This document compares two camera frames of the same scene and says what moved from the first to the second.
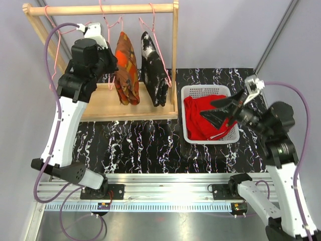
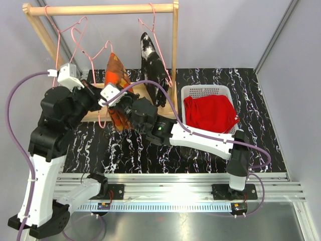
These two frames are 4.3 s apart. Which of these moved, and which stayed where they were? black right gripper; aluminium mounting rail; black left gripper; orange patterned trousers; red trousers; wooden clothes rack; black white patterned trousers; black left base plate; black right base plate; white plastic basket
Moved: black right gripper; orange patterned trousers; black left gripper
Stayed: wooden clothes rack; black left base plate; red trousers; black white patterned trousers; black right base plate; aluminium mounting rail; white plastic basket
